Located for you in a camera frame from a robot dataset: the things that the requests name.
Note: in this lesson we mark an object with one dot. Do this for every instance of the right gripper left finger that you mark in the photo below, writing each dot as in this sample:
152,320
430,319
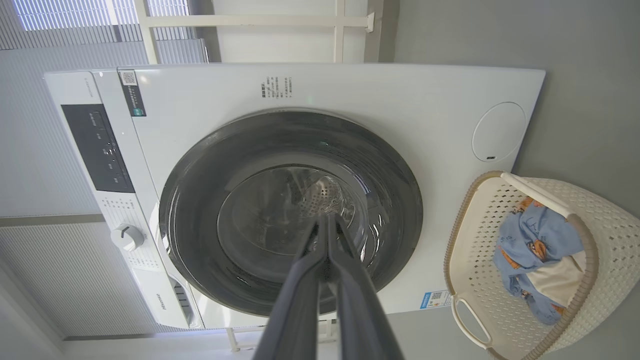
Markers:
300,300

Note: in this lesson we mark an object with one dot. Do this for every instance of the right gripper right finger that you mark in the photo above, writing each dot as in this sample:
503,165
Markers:
360,310

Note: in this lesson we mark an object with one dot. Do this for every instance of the dark round washer door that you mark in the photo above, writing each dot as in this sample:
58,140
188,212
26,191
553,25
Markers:
200,210

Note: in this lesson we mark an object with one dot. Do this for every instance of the blue patterned garment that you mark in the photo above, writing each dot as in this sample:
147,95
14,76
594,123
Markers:
540,232

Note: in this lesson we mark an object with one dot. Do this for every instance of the cream plain garment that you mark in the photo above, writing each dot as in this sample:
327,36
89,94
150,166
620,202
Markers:
557,280

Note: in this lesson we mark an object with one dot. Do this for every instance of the stainless steel washing machine drum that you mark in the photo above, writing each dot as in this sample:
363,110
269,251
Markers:
325,195

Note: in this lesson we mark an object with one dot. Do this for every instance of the white washing machine dial knob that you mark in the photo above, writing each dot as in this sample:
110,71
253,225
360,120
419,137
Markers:
127,237

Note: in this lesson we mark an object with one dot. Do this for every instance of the white front-load washing machine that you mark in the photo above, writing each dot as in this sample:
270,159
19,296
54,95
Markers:
350,85

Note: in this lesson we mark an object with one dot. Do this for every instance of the black washing machine control panel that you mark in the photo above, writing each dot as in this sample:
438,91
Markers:
97,150

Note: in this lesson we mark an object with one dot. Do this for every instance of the blue energy label sticker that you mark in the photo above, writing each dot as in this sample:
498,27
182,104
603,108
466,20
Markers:
435,299

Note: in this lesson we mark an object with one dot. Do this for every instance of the cream perforated laundry basket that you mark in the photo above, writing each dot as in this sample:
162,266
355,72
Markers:
475,300

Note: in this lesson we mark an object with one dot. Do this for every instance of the white detergent drawer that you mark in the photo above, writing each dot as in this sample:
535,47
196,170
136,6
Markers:
160,300

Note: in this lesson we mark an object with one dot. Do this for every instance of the round white filter cover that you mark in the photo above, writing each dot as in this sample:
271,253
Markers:
499,132

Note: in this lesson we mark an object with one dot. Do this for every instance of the black QR code sticker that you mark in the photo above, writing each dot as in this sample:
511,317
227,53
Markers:
132,95

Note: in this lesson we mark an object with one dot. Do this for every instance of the white metal railing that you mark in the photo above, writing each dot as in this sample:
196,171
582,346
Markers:
260,21

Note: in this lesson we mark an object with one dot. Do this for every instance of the window blinds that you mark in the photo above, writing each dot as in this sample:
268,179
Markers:
65,12

